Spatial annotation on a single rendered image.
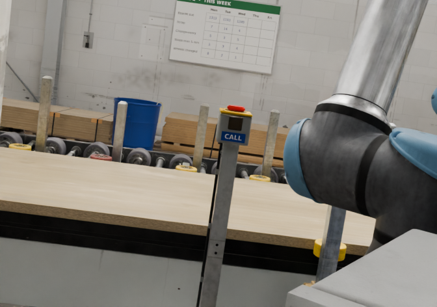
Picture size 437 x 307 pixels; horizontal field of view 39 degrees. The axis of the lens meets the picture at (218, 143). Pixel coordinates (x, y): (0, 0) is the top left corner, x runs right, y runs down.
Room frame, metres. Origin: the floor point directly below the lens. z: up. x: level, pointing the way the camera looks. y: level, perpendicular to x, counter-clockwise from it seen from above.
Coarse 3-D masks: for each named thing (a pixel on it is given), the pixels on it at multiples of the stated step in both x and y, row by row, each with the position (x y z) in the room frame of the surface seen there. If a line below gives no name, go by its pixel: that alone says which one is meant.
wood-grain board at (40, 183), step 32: (0, 160) 1.99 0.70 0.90; (32, 160) 2.06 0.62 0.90; (64, 160) 2.14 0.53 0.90; (96, 160) 2.22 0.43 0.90; (0, 192) 1.60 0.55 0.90; (32, 192) 1.65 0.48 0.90; (64, 192) 1.70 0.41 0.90; (96, 192) 1.75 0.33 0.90; (128, 192) 1.81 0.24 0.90; (160, 192) 1.86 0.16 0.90; (192, 192) 1.93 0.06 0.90; (256, 192) 2.06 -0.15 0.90; (288, 192) 2.14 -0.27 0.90; (128, 224) 1.55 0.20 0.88; (160, 224) 1.55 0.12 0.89; (192, 224) 1.56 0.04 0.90; (256, 224) 1.64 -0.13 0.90; (288, 224) 1.69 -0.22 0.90; (320, 224) 1.74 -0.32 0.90; (352, 224) 1.80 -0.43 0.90
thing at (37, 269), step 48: (0, 240) 1.54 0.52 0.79; (48, 240) 1.55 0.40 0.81; (96, 240) 1.55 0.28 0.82; (144, 240) 1.56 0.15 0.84; (192, 240) 1.57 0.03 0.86; (0, 288) 1.54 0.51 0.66; (48, 288) 1.55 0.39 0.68; (96, 288) 1.55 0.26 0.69; (144, 288) 1.56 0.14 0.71; (192, 288) 1.57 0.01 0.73; (240, 288) 1.57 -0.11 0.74; (288, 288) 1.58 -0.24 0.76
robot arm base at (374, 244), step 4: (376, 232) 0.81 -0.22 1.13; (380, 232) 0.79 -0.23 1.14; (376, 236) 0.80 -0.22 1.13; (380, 236) 0.79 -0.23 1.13; (384, 236) 0.79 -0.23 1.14; (388, 236) 0.78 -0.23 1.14; (372, 240) 0.82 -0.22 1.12; (376, 240) 0.80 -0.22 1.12; (380, 240) 0.79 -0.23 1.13; (384, 240) 0.78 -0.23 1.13; (388, 240) 0.78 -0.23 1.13; (372, 244) 0.81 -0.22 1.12; (376, 244) 0.80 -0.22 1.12; (380, 244) 0.79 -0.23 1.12; (384, 244) 0.78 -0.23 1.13; (368, 248) 0.82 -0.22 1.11; (372, 248) 0.81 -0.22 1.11; (376, 248) 0.80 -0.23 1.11; (368, 252) 0.81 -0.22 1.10
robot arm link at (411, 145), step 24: (384, 144) 0.82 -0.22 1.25; (408, 144) 0.78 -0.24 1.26; (432, 144) 0.77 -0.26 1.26; (360, 168) 0.81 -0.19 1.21; (384, 168) 0.79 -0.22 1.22; (408, 168) 0.77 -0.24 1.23; (432, 168) 0.76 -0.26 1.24; (360, 192) 0.81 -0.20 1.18; (384, 192) 0.79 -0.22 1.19; (408, 192) 0.77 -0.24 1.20; (432, 192) 0.75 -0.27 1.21; (384, 216) 0.79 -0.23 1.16; (408, 216) 0.76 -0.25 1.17; (432, 216) 0.75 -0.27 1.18
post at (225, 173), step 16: (224, 144) 1.35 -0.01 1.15; (224, 160) 1.35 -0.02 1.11; (224, 176) 1.35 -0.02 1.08; (224, 192) 1.35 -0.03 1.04; (224, 208) 1.35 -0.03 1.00; (208, 224) 1.37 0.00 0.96; (224, 224) 1.35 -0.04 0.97; (208, 240) 1.37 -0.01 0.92; (224, 240) 1.35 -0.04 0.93; (208, 256) 1.35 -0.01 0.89; (208, 272) 1.35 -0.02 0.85; (208, 288) 1.35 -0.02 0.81; (208, 304) 1.35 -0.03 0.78
